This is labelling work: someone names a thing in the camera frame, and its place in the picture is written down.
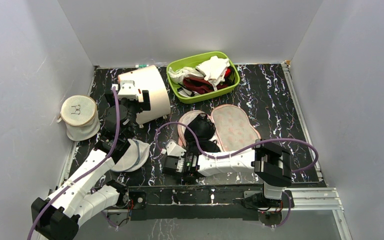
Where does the black lace bra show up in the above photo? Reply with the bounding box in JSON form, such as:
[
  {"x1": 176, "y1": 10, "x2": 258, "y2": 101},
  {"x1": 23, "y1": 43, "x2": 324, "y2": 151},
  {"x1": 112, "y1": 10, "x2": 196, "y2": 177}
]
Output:
[{"x1": 184, "y1": 113, "x2": 221, "y2": 154}]

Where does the floral mesh laundry bag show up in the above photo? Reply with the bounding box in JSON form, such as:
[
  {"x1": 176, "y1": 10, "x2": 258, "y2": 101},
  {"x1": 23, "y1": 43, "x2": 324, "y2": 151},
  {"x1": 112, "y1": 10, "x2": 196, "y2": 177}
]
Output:
[{"x1": 179, "y1": 104, "x2": 261, "y2": 152}]

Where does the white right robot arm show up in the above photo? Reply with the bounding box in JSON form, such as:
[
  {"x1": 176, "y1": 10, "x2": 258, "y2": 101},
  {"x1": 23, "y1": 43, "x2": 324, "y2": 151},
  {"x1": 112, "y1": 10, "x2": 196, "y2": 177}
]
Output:
[{"x1": 162, "y1": 141, "x2": 292, "y2": 207}]

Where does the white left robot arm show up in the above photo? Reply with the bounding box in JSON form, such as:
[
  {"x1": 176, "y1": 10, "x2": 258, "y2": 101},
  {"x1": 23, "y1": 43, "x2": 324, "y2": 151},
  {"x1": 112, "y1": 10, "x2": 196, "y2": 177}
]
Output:
[{"x1": 30, "y1": 88, "x2": 151, "y2": 240}]

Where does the white cylindrical mesh laundry bag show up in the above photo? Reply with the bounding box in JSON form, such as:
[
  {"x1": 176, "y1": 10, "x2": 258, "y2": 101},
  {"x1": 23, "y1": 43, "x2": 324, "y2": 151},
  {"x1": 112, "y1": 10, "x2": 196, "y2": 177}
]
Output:
[{"x1": 58, "y1": 95, "x2": 101, "y2": 142}]

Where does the cream toy washing machine drum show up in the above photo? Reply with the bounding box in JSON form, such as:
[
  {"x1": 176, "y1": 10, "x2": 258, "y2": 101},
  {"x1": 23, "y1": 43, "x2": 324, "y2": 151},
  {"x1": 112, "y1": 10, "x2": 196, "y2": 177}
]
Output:
[{"x1": 117, "y1": 65, "x2": 171, "y2": 125}]

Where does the green and white marker pen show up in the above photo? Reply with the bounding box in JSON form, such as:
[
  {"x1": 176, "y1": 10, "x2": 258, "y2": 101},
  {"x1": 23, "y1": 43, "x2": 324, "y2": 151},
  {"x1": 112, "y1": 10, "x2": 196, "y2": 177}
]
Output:
[{"x1": 135, "y1": 64, "x2": 149, "y2": 69}]

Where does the green plastic basket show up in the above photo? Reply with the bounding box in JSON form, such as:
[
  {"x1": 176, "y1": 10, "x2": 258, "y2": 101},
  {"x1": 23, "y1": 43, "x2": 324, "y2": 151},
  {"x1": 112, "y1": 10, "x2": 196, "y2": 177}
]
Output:
[{"x1": 166, "y1": 51, "x2": 241, "y2": 104}]

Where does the dark red garment in basket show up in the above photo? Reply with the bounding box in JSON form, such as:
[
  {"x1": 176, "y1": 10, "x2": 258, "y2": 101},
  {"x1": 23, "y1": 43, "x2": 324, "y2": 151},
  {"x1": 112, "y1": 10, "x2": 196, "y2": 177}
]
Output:
[{"x1": 182, "y1": 78, "x2": 229, "y2": 95}]

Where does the white cloth in basket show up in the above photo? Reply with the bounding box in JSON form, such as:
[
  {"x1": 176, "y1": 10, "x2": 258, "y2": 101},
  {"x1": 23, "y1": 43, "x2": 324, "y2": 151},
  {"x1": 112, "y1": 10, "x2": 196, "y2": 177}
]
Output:
[{"x1": 195, "y1": 56, "x2": 230, "y2": 91}]

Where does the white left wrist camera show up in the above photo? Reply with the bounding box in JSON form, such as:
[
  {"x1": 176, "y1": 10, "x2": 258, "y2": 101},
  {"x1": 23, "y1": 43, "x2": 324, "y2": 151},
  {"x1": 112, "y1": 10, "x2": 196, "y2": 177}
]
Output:
[{"x1": 117, "y1": 80, "x2": 140, "y2": 101}]

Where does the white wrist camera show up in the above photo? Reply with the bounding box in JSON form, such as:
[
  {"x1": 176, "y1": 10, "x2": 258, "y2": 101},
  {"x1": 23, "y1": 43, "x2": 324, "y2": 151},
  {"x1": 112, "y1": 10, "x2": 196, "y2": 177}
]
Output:
[
  {"x1": 165, "y1": 140, "x2": 186, "y2": 157},
  {"x1": 117, "y1": 80, "x2": 140, "y2": 101}
]

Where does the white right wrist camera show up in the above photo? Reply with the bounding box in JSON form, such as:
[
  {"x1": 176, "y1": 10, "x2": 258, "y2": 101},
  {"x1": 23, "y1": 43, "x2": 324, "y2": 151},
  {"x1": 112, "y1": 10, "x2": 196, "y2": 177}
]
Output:
[{"x1": 165, "y1": 140, "x2": 186, "y2": 157}]

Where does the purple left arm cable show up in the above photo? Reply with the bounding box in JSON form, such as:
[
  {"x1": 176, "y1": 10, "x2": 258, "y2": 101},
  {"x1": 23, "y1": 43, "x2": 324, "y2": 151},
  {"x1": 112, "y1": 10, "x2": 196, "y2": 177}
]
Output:
[{"x1": 26, "y1": 85, "x2": 121, "y2": 240}]

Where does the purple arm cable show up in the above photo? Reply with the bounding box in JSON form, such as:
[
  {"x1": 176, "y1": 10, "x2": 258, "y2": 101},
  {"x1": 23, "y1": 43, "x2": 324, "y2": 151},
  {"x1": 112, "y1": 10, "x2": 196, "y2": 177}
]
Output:
[
  {"x1": 153, "y1": 121, "x2": 320, "y2": 229},
  {"x1": 26, "y1": 85, "x2": 121, "y2": 240}
]

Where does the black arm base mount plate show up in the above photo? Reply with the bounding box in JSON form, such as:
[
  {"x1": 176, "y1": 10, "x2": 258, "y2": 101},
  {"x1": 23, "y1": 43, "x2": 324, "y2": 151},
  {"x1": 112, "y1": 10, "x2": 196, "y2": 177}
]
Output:
[{"x1": 97, "y1": 183, "x2": 296, "y2": 222}]

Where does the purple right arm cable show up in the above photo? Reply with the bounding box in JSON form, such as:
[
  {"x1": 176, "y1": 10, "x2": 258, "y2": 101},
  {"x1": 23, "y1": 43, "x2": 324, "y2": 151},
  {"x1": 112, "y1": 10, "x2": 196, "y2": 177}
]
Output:
[{"x1": 153, "y1": 121, "x2": 320, "y2": 229}]

